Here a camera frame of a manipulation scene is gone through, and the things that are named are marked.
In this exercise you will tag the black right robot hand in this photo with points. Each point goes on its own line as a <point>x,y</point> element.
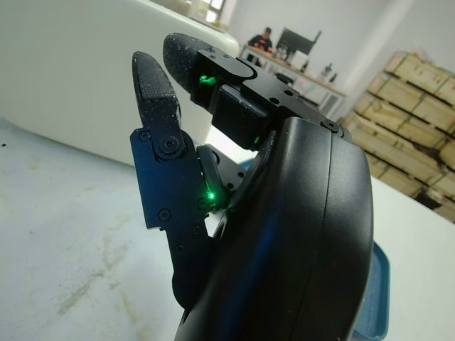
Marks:
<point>284,231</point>

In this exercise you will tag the blue plastic tray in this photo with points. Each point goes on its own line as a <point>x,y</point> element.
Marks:
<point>377,302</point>

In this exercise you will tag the wooden-top workbench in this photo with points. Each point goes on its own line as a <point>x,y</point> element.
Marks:
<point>320,89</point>

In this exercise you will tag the stacked wooden crates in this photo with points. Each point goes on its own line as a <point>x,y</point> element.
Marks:
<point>409,124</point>

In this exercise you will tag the black computer monitor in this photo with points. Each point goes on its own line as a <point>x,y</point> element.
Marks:
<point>295,40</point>

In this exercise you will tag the person in black cap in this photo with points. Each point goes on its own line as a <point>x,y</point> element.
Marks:
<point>261,38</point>

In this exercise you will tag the bright window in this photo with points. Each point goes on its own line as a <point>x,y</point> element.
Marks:
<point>220,9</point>

